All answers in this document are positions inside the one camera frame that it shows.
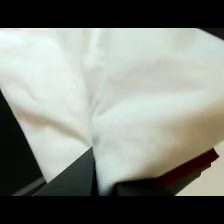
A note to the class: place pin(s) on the white T-shirt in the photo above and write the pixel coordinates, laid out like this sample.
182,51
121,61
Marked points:
133,100

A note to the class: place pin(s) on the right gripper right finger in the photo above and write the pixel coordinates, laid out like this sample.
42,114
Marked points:
143,188

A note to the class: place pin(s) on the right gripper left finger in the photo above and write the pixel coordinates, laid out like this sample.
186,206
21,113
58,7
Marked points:
73,176

